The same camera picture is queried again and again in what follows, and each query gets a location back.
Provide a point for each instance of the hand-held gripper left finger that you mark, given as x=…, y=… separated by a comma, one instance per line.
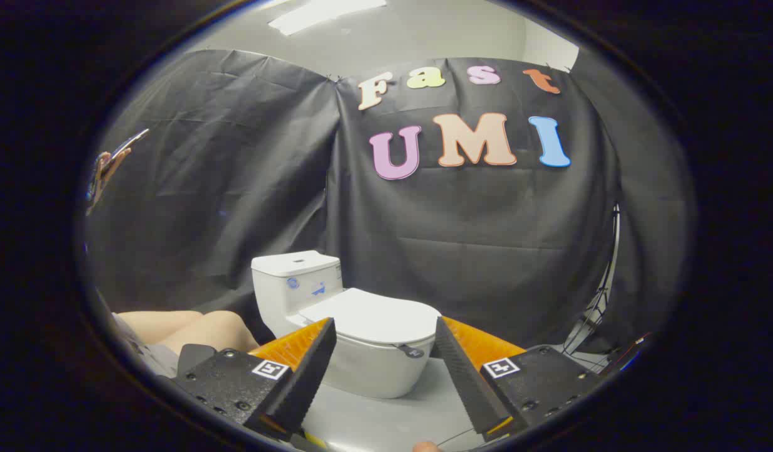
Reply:
x=305, y=383

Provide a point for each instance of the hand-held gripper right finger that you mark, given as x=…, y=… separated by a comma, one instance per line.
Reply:
x=468, y=383

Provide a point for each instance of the white toilet lid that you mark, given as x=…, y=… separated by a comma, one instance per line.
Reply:
x=374, y=317

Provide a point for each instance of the dark smartphone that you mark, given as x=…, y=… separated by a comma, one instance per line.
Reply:
x=132, y=141

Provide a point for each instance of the white ceramic toilet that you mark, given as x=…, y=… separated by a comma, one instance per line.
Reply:
x=280, y=301

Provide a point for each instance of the person's bare legs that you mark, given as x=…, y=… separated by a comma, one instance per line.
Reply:
x=204, y=329

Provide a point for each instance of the black metal stand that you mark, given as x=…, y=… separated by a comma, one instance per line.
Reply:
x=597, y=311

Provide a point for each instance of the person's grey shorts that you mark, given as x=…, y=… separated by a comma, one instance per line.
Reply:
x=154, y=358

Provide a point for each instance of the black backdrop cloth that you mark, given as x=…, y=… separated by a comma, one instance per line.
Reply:
x=236, y=188

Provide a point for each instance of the white ceiling light panel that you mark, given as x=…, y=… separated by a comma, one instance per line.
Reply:
x=317, y=14

